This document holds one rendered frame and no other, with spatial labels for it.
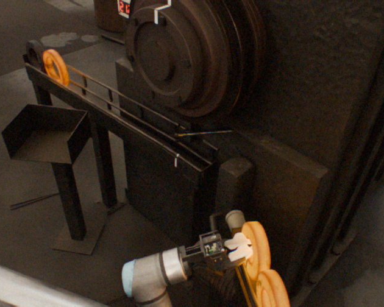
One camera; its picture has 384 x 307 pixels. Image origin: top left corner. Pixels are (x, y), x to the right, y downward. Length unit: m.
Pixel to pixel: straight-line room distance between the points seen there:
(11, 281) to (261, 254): 0.60
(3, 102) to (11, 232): 1.31
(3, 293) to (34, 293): 0.06
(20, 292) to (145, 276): 0.30
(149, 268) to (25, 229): 1.23
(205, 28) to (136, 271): 0.65
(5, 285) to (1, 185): 1.52
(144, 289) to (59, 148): 0.79
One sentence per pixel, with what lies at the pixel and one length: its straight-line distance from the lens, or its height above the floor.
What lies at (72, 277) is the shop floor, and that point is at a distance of 1.94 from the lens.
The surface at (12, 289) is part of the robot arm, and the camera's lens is 0.99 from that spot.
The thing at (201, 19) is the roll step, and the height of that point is 1.25.
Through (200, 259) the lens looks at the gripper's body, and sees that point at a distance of 1.05.
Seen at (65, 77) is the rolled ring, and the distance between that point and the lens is 1.95.
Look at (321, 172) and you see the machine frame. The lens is 1.16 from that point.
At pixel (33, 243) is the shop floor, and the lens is 2.11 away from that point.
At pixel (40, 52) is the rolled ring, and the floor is 0.74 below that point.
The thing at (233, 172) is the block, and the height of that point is 0.80.
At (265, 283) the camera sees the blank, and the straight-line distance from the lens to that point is 1.00.
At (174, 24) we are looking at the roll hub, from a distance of 1.00.
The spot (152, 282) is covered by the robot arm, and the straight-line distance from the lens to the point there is 1.05.
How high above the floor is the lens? 1.60
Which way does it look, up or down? 40 degrees down
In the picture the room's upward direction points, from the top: 3 degrees clockwise
